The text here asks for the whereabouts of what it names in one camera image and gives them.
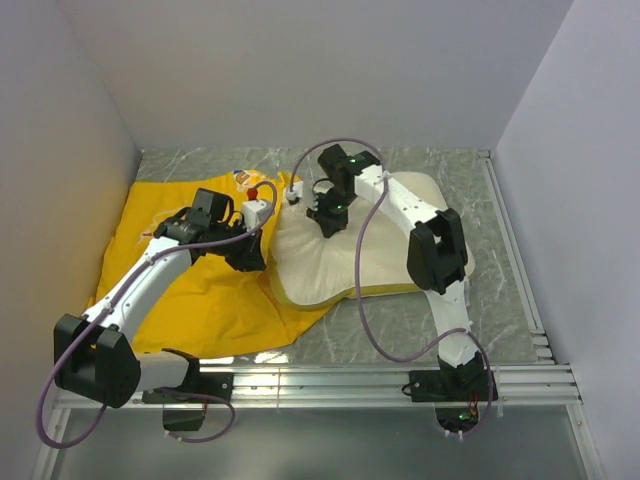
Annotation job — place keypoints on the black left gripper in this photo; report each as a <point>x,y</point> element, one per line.
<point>251,258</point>

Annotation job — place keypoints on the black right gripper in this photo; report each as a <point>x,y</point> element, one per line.
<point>329,226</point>

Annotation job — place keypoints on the cream dotted foam pillow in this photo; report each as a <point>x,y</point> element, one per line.
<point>367,258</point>

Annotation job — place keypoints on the yellow printed pillowcase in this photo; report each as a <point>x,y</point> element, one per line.
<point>211,310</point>

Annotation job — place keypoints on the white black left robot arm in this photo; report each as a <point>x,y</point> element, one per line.
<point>93,352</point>

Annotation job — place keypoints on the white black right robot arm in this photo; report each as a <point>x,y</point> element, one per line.
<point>436,259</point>

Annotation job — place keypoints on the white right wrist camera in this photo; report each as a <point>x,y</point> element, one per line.
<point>295,193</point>

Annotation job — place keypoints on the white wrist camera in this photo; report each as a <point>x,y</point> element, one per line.
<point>295,193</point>
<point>255,211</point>

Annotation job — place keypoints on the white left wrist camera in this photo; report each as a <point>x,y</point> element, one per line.
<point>255,211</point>

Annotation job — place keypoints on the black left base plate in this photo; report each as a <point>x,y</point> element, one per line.
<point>184,408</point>

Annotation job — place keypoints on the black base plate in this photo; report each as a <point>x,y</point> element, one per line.
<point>435,390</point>
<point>184,408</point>

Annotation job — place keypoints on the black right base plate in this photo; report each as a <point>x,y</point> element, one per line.
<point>435,390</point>

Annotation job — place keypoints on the aluminium front mounting rail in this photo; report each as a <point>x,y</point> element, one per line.
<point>381,386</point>

